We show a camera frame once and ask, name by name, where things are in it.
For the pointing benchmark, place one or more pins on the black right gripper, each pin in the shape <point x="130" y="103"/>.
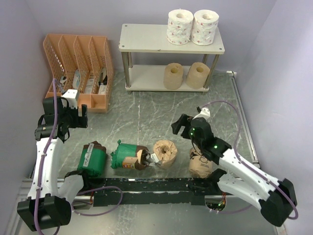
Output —
<point x="184" y="120"/>

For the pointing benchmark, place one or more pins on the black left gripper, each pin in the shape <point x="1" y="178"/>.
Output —
<point x="79" y="121"/>

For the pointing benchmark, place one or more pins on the tan paper towel roll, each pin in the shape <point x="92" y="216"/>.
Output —
<point x="197" y="75"/>

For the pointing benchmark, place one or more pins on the white dotted paper roll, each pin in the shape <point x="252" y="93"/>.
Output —
<point x="179" y="26"/>

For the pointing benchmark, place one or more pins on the white paper towel roll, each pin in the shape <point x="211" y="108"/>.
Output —
<point x="204" y="27"/>

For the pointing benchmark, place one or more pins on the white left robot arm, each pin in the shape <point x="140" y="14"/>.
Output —
<point x="47" y="205"/>

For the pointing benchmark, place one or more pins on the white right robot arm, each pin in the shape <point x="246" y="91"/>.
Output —
<point x="274" y="198"/>

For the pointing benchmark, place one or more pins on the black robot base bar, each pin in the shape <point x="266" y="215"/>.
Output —
<point x="144" y="191"/>

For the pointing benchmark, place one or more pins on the white two-tier shelf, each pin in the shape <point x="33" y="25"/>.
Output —
<point x="151" y="38"/>

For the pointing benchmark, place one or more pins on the papers in organizer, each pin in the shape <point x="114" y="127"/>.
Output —
<point x="101" y="82"/>

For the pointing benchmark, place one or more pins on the brown wrapped paper roll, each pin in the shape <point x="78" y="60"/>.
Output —
<point x="164" y="153"/>

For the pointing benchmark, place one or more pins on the orange plastic file organizer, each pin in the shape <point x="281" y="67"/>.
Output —
<point x="88" y="55"/>

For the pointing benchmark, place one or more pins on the brown printed wrapped roll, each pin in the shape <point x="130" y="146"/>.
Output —
<point x="199" y="166"/>

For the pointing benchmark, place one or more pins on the green wrapped roll with label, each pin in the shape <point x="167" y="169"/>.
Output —
<point x="93" y="158"/>

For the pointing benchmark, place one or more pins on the green brown wrapped roll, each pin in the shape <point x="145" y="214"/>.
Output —
<point x="130" y="156"/>

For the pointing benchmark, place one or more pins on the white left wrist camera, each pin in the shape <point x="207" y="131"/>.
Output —
<point x="71" y="96"/>

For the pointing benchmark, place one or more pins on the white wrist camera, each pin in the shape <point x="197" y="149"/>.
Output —
<point x="204" y="113"/>
<point x="71" y="96"/>

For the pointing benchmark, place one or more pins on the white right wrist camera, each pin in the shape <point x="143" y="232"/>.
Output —
<point x="204" y="113"/>

